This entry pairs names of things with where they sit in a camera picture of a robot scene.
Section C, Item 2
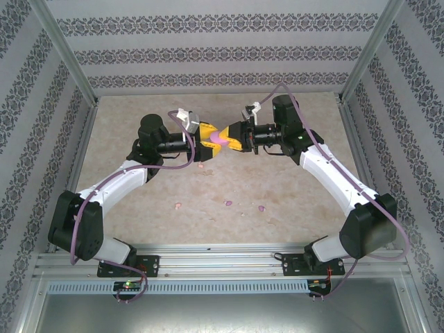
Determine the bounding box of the purple earbud charging case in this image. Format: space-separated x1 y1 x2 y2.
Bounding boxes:
211 130 232 147

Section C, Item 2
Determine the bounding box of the left circuit board green light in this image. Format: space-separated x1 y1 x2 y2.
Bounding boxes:
114 281 144 291

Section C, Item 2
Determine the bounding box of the grey metal sheet tray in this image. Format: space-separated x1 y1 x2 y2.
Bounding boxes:
20 277 427 333

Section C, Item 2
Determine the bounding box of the aluminium side rail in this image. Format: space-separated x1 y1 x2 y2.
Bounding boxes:
48 103 99 253
338 100 395 250

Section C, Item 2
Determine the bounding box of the aluminium frame post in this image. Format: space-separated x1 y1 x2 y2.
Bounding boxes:
27 0 101 106
341 0 406 104

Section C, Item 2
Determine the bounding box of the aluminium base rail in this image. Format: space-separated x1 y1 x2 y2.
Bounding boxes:
33 242 412 279

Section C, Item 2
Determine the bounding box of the white slotted cable duct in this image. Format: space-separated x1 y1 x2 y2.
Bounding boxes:
46 279 309 295

